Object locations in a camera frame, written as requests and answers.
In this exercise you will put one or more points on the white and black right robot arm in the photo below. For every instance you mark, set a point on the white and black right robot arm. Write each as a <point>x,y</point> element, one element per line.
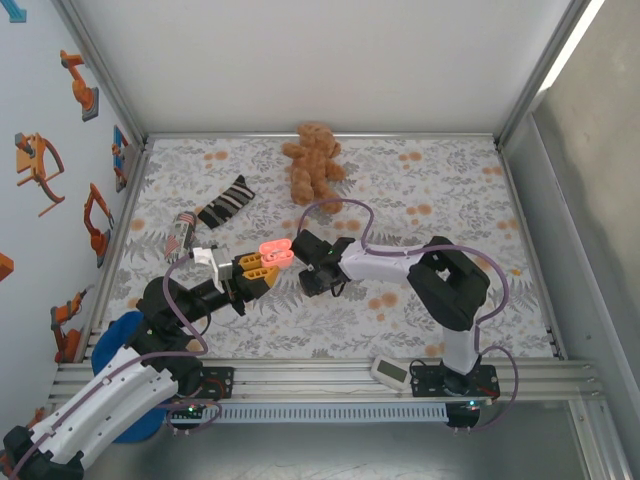
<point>380,262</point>

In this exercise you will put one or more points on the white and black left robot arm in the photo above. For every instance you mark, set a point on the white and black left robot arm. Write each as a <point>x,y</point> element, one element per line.
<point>100,400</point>

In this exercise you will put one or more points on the flag print glasses case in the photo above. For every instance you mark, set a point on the flag print glasses case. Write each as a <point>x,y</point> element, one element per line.
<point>180,237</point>

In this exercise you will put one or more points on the blue cloth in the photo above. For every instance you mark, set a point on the blue cloth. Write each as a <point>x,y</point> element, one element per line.
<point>112,340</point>

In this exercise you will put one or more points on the black striped sock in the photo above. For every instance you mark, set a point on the black striped sock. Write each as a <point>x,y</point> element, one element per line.
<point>227,200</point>

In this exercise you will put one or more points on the brown teddy bear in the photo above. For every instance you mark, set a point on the brown teddy bear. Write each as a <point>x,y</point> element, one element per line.
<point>312,165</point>

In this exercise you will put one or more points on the white digital timer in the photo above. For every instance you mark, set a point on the white digital timer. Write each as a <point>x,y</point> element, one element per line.
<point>390,372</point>

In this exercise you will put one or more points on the floral print table mat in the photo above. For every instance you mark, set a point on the floral print table mat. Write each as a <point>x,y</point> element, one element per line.
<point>425,165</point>

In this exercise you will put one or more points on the thin aluminium frame rail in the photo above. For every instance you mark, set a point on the thin aluminium frame rail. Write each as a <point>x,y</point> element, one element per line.
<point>400,135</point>
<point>112,260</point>
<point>534,250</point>

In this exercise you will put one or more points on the wide aluminium frame rail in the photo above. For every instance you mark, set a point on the wide aluminium frame rail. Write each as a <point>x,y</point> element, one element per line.
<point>300,380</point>

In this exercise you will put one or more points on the orange claw arm wall sticker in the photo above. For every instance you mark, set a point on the orange claw arm wall sticker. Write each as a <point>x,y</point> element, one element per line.
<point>97,235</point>

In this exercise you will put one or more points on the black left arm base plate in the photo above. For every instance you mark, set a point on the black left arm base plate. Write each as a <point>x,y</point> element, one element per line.
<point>220,382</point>

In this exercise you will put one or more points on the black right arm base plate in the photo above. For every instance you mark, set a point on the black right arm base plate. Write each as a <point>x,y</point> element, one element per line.
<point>430,382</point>

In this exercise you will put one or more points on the orange block wall sticker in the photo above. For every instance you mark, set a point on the orange block wall sticker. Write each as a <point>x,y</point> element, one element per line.
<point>5,267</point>

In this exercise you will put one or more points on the blue gantry wall sticker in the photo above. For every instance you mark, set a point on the blue gantry wall sticker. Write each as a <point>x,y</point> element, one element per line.
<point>120,150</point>

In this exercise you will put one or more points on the orange claw machine wall sticker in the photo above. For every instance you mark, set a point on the orange claw machine wall sticker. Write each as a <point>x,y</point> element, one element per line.
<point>35,160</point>

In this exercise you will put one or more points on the aluminium frame post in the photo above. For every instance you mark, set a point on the aluminium frame post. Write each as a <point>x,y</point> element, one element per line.
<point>100,65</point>
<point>545,70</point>

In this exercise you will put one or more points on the blue machine wall sticker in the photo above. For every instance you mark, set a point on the blue machine wall sticker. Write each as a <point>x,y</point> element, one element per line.
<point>15,12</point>

